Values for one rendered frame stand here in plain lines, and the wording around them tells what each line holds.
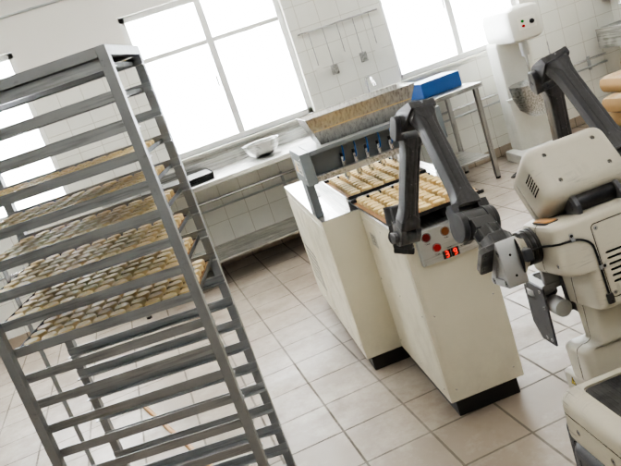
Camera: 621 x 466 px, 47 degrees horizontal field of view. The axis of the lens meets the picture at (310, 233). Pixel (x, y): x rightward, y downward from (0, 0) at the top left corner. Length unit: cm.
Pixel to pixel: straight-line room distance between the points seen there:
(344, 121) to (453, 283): 100
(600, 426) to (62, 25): 567
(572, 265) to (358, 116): 198
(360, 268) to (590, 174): 198
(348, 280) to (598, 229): 201
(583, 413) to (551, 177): 51
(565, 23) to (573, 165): 620
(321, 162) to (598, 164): 196
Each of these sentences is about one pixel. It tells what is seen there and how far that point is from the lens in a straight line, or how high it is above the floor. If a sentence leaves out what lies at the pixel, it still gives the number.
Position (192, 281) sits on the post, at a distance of 216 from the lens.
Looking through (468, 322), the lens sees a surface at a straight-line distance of 300.
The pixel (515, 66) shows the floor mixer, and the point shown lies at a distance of 697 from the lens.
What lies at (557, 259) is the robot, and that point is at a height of 103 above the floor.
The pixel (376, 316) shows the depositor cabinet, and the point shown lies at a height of 29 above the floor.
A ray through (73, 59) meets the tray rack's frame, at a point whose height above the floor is 181.
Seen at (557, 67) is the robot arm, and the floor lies 138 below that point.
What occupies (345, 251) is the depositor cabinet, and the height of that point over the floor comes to 66.
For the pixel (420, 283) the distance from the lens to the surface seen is 288.
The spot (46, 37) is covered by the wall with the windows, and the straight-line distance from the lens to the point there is 651.
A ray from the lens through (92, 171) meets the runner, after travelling 217.
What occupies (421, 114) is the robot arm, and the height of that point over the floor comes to 138.
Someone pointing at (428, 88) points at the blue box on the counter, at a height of 96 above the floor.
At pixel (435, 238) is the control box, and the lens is 282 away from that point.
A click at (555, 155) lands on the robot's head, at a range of 173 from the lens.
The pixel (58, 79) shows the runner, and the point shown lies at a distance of 216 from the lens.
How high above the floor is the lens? 164
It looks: 14 degrees down
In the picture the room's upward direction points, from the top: 19 degrees counter-clockwise
